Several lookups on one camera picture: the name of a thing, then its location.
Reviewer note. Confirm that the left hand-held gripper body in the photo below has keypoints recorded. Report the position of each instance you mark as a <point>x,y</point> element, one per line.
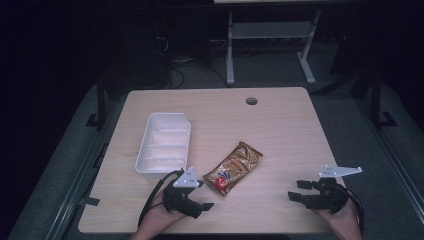
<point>180,200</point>

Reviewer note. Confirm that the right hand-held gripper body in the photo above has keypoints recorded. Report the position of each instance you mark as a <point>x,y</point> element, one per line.
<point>328,198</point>

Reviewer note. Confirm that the golden snack packet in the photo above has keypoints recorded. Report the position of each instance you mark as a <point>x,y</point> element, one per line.
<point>233,168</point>

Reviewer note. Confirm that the white divided plastic bin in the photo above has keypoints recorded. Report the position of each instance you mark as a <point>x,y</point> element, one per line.
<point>165,146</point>

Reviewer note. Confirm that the person's right hand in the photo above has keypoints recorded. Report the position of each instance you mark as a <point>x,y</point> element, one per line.
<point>343,223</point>

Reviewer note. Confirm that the person's left hand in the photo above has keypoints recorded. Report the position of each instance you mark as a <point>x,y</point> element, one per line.
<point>155,220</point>

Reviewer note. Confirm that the black metal stand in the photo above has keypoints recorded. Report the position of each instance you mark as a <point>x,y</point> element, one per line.
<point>101,103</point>
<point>376,100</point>

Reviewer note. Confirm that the white metal stand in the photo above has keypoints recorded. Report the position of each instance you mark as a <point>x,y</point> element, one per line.
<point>230,50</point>

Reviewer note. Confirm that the grey metal rail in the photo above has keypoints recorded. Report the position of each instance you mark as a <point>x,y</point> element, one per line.
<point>392,156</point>
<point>87,181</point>

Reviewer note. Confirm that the black bracket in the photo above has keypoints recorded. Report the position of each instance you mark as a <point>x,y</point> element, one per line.
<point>90,201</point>

